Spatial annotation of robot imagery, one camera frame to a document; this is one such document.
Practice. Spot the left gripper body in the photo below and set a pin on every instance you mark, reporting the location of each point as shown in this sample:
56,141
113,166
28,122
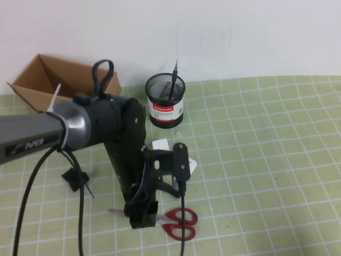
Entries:
138,197

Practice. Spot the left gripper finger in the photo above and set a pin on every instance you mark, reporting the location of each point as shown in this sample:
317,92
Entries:
153,208
142,222

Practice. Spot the thin black pen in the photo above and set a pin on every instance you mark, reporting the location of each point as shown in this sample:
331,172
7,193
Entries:
174,74

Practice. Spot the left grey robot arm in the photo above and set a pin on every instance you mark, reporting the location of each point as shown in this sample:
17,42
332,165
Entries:
34,133

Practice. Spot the black zip tie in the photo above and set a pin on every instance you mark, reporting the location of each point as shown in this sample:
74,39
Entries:
89,190

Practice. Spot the white block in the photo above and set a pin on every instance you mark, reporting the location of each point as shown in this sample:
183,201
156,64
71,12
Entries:
160,144

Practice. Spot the white earbuds case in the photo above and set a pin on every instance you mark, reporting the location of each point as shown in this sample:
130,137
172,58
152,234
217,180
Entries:
193,166

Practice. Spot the small clear plastic piece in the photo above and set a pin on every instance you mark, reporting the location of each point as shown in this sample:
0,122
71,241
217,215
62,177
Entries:
179,134

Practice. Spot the black mesh pen holder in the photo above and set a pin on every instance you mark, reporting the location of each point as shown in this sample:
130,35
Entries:
166,122

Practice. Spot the green checked tablecloth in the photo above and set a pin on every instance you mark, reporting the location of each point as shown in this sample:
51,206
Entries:
266,160

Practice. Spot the white zip tie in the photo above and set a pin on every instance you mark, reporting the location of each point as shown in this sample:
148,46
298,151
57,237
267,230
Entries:
54,97

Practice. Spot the brown cardboard box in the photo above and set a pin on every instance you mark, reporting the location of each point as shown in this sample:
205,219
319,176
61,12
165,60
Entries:
40,77

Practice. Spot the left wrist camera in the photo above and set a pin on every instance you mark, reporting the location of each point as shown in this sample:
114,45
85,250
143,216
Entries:
181,162

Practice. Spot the black plastic bracket part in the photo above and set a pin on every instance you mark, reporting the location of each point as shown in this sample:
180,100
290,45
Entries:
72,181

